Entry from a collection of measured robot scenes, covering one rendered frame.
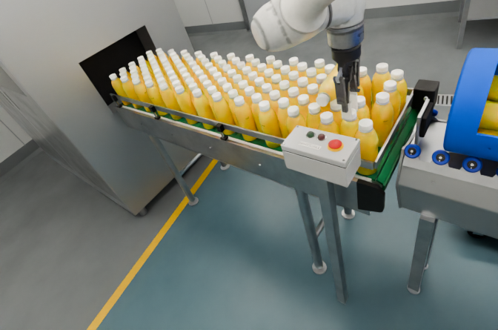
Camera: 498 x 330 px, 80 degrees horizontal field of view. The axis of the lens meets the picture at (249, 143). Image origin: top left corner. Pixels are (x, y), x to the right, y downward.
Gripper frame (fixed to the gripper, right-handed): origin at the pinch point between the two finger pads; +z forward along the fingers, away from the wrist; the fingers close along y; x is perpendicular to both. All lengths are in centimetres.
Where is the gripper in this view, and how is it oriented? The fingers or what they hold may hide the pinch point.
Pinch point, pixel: (349, 106)
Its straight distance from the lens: 95.9
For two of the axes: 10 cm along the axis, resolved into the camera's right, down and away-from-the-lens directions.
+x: -7.7, -2.3, 5.9
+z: 2.6, 7.4, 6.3
